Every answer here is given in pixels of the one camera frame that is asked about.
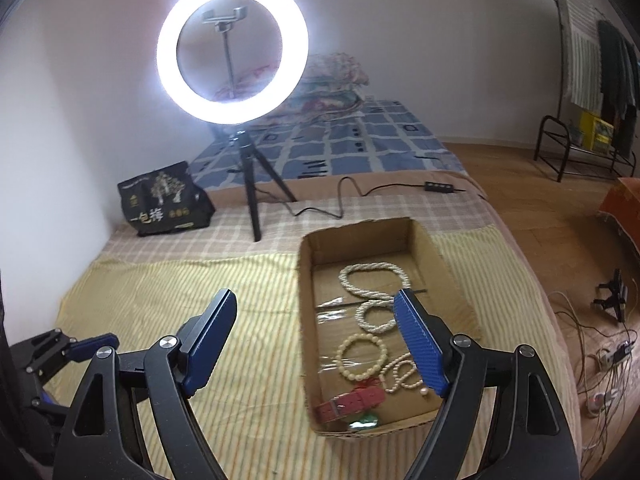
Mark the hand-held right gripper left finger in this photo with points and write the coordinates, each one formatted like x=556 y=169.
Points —
x=210 y=350

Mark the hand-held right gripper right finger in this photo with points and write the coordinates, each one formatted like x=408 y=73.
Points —
x=420 y=345

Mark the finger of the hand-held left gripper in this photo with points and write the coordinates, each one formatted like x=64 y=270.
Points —
x=37 y=350
x=92 y=346

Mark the cardboard box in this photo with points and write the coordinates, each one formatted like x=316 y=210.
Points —
x=325 y=260

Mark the yellow striped cloth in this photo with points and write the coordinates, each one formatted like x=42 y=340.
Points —
x=250 y=385

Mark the black snack bag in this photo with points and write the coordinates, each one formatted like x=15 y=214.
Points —
x=160 y=200

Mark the black tripod stand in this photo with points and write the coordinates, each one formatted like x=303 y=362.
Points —
x=248 y=175

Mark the white plug adapter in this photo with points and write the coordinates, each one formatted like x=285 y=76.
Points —
x=597 y=401

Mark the white power strip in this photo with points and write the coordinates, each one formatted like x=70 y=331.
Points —
x=607 y=357

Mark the black clip stand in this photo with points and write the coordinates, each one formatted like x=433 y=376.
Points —
x=615 y=292

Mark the blue patterned bedsheet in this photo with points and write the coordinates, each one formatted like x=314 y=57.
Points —
x=350 y=150

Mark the black clothes rack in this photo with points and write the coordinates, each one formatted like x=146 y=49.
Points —
x=550 y=117

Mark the yellow box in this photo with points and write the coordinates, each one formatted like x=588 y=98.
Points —
x=595 y=132

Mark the rolled floral quilt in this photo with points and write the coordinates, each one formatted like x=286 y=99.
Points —
x=330 y=80

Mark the phone holder on pole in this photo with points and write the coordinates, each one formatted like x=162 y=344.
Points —
x=229 y=55

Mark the striped towel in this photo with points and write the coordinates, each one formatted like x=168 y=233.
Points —
x=580 y=60

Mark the dark hanging clothes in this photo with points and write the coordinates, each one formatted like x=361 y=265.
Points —
x=620 y=85

